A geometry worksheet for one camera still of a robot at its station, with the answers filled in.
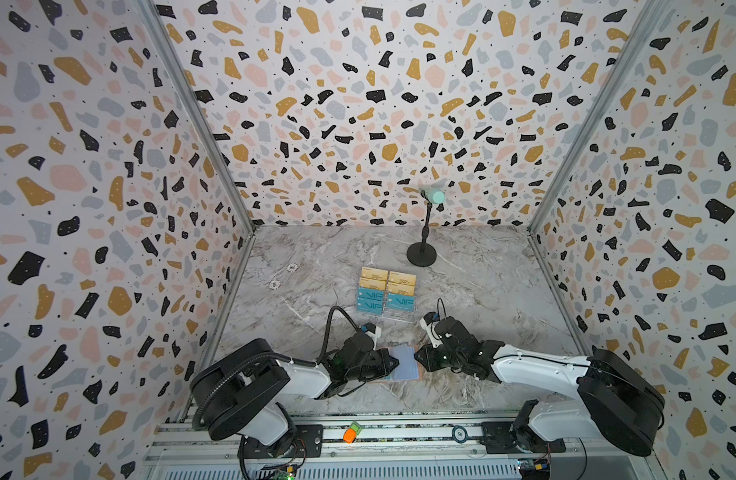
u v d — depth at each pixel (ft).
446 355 2.40
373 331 2.72
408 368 2.72
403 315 3.20
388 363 2.50
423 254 3.71
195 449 2.41
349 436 2.39
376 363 2.30
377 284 3.12
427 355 2.47
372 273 3.14
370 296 3.11
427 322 2.63
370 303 3.11
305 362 1.80
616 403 1.41
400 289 3.11
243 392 1.43
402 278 3.11
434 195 2.74
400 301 3.11
